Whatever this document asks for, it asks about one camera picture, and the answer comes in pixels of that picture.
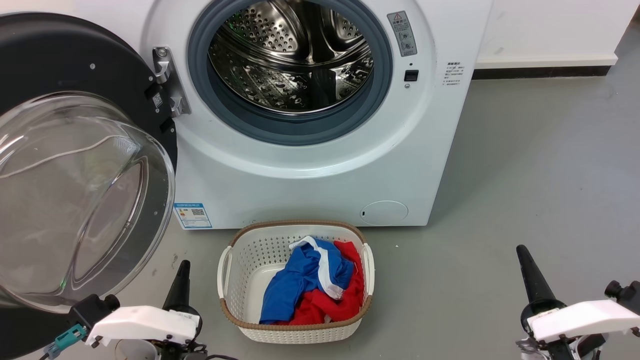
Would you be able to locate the blue energy label sticker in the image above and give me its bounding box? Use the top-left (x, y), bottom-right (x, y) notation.
top-left (173, 202), bottom-right (213, 230)

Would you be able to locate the white front-load washing machine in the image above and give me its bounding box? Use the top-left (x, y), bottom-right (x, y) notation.
top-left (135, 0), bottom-right (495, 230)

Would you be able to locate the round white filter cover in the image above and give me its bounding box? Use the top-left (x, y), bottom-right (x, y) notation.
top-left (360, 200), bottom-right (409, 226)

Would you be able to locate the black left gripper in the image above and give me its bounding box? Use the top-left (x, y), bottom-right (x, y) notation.
top-left (159, 260), bottom-right (208, 360)

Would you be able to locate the blue garment with white trim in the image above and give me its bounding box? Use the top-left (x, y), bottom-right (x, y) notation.
top-left (259, 236), bottom-right (355, 325)

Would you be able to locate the white plastic laundry basket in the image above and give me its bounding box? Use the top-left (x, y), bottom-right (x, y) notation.
top-left (217, 220), bottom-right (375, 344)

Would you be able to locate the small black text sticker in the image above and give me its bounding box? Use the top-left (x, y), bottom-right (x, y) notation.
top-left (444, 61), bottom-right (467, 87)

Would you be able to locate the grey warning sticker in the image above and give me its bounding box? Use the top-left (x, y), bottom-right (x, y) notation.
top-left (386, 10), bottom-right (418, 58)

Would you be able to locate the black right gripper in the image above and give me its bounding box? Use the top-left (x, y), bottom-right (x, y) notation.
top-left (516, 244), bottom-right (567, 337)

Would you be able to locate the metal door hinge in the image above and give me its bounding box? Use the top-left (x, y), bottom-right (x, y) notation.
top-left (152, 46), bottom-right (192, 119)

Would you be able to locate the red garment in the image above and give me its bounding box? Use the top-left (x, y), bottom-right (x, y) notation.
top-left (280, 241), bottom-right (366, 326)

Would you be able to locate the perforated steel washer drum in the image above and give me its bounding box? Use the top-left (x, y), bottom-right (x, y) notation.
top-left (207, 0), bottom-right (375, 116)

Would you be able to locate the round black glass washer door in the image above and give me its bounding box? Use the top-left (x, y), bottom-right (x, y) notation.
top-left (0, 12), bottom-right (179, 360)

